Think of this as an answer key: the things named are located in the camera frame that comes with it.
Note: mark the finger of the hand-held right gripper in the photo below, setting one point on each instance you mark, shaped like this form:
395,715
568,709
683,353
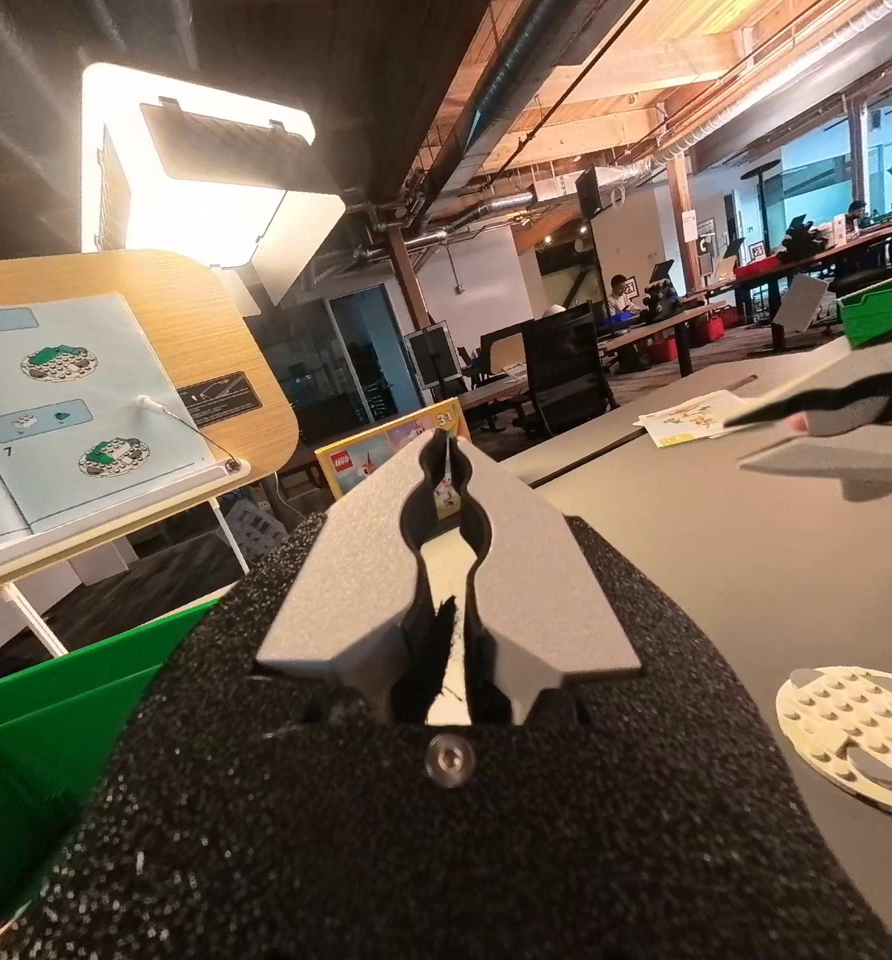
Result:
866,461
866,375

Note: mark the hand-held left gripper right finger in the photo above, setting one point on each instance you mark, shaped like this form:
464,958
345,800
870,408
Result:
551,592

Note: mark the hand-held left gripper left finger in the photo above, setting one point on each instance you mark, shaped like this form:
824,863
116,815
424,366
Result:
341,585

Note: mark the round white lego plate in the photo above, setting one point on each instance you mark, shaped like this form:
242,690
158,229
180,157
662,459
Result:
866,735

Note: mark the yellow lego box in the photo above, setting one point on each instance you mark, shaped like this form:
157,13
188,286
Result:
371,465

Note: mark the green plastic bin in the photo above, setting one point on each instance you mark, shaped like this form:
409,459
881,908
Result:
41,720
888,307

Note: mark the grey tilted board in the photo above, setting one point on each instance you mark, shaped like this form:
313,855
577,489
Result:
800,304

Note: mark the red bin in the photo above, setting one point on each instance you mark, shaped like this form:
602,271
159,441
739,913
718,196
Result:
662,354
722,324

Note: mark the white paper leaflet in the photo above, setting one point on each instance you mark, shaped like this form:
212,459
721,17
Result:
686,424

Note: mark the computer monitor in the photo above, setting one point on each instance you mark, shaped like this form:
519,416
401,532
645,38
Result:
432,354

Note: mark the light blue instruction booklet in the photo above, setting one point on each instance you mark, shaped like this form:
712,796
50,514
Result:
78,420

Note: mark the hanging black screen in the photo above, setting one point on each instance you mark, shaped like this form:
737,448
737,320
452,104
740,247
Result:
588,191

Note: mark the studio light panel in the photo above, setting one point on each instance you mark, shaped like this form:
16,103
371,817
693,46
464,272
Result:
191,217

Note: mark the silver spiral duct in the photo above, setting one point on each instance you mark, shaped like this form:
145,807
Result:
753,105

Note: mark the grey corrugated ceiling duct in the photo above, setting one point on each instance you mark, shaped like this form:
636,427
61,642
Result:
491,97

